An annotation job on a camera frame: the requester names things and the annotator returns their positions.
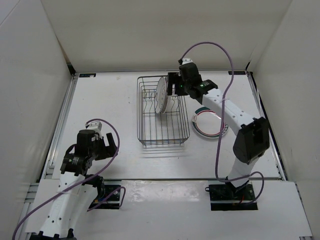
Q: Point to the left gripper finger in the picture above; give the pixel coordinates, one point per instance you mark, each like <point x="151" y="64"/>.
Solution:
<point x="110" y="141"/>
<point x="113" y="152"/>

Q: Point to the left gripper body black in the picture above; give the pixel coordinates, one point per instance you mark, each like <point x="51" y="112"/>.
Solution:
<point x="99" y="151"/>

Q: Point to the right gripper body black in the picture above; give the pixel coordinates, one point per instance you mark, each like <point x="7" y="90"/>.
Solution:
<point x="182" y="87"/>

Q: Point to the green red rimmed plate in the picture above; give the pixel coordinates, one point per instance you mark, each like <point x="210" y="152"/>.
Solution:
<point x="207" y="123"/>

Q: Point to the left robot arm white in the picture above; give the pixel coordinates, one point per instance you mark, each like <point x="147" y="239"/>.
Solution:
<point x="77" y="189"/>

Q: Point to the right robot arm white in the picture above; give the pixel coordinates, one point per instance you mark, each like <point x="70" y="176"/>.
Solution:
<point x="252" y="134"/>

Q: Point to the white plate in rack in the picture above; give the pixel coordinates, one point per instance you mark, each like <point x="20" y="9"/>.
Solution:
<point x="161" y="95"/>

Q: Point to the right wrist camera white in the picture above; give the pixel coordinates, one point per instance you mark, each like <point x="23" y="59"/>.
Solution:
<point x="186" y="61"/>

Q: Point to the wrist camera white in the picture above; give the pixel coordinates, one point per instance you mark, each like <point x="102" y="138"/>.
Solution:
<point x="186" y="61"/>
<point x="96" y="126"/>

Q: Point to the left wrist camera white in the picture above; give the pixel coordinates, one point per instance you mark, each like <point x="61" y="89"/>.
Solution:
<point x="96" y="126"/>

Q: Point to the wire dish rack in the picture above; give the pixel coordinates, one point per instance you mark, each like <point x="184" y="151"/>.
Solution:
<point x="160" y="129"/>

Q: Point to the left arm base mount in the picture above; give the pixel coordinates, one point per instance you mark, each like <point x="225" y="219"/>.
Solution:
<point x="111" y="199"/>

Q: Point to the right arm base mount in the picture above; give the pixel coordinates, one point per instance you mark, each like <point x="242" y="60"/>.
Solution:
<point x="222" y="198"/>

